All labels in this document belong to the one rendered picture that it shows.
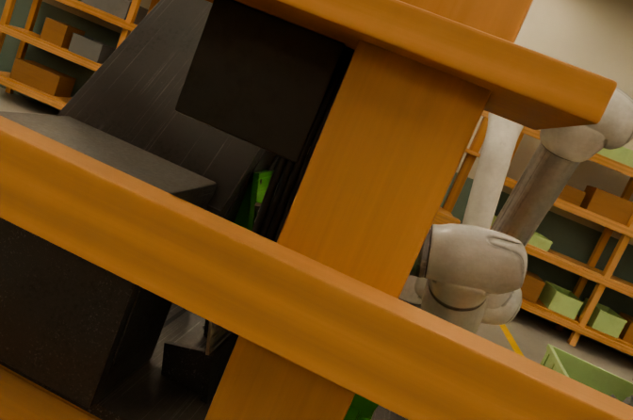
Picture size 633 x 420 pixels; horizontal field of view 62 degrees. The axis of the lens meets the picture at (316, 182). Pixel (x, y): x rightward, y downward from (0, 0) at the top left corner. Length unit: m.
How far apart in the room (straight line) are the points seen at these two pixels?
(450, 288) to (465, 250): 0.07
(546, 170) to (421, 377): 0.91
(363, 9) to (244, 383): 0.41
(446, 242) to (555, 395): 0.37
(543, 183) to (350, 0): 0.95
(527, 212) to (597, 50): 5.61
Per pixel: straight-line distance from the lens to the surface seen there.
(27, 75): 7.35
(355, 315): 0.51
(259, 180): 0.93
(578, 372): 2.09
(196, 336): 1.13
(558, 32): 6.85
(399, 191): 0.53
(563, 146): 1.32
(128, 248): 0.57
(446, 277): 0.86
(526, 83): 0.50
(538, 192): 1.39
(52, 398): 0.92
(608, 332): 6.80
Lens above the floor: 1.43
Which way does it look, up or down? 8 degrees down
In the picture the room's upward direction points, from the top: 22 degrees clockwise
